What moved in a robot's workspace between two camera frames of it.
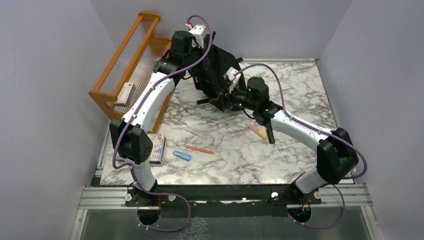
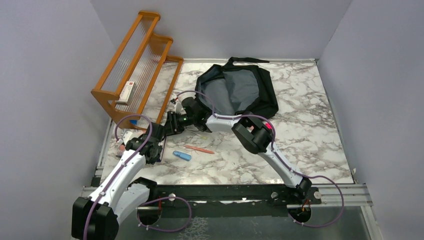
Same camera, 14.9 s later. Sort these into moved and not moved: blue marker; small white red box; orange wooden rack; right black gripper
Moved: right black gripper
Not moved: blue marker; orange wooden rack; small white red box
